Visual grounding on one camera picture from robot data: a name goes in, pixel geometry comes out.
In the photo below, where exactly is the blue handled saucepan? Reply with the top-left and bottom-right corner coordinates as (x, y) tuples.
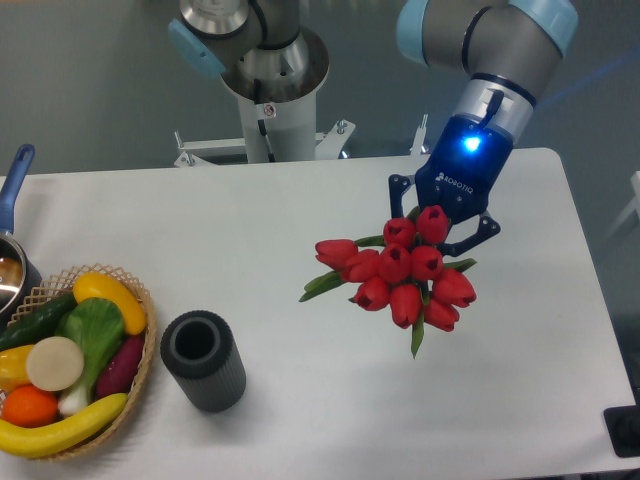
(1, 144), (41, 331)

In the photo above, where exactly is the red tulip bouquet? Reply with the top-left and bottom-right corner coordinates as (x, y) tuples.
(299, 205), (477, 355)

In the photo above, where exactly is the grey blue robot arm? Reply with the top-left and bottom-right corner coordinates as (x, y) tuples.
(168, 1), (578, 257)

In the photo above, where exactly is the yellow banana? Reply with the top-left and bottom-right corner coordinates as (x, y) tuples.
(1, 393), (128, 459)

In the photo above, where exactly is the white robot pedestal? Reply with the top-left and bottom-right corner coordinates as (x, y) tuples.
(169, 20), (356, 164)

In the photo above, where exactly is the black device at edge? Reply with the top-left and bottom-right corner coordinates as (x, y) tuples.
(603, 405), (639, 458)

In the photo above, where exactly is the dark grey ribbed vase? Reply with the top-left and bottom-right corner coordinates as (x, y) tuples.
(160, 310), (247, 413)

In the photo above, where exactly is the yellow bell pepper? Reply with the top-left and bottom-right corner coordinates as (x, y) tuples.
(0, 344), (34, 392)

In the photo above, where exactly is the orange fruit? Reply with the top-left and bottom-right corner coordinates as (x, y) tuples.
(1, 385), (58, 428)

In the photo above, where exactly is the yellow squash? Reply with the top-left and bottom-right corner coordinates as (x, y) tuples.
(72, 271), (147, 335)

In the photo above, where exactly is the woven wicker basket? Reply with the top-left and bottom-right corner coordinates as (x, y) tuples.
(11, 264), (157, 461)

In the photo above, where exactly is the green bok choy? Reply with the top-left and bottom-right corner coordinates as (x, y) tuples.
(55, 298), (124, 417)

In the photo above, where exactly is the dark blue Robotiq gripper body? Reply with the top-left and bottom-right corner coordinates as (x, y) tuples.
(415, 116), (513, 224)

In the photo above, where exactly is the beige round slice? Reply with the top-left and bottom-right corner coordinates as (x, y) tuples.
(26, 336), (84, 392)

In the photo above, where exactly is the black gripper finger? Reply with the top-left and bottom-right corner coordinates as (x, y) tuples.
(437, 213), (501, 255)
(388, 174), (415, 218)

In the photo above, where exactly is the white frame at right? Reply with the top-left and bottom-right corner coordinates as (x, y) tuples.
(601, 171), (639, 244)

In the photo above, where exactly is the green cucumber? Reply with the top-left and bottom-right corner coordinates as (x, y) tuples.
(1, 292), (77, 351)

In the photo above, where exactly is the purple sweet potato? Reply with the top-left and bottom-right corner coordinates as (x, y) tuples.
(95, 335), (144, 399)

